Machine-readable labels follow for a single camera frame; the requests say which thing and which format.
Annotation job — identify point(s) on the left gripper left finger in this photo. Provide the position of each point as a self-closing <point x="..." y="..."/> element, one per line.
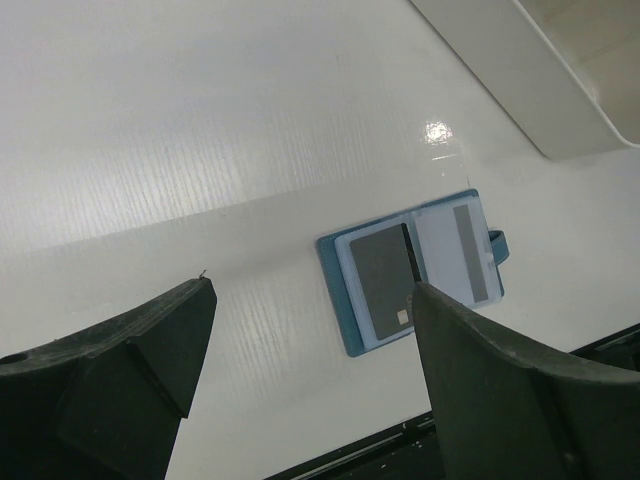
<point x="107" y="401"/>

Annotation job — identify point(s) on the blue leather card holder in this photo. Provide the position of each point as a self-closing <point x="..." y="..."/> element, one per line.
<point x="341" y="276"/>

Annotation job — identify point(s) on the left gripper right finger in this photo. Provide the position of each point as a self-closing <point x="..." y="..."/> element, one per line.
<point x="506" y="406"/>

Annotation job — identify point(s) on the white oblong tray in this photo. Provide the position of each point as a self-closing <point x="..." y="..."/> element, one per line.
<point x="516" y="62"/>

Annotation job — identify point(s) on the grey magnetic stripe card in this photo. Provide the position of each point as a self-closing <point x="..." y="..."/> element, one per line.
<point x="457" y="253"/>

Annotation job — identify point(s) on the black VIP card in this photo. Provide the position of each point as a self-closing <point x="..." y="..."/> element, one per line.
<point x="387" y="270"/>

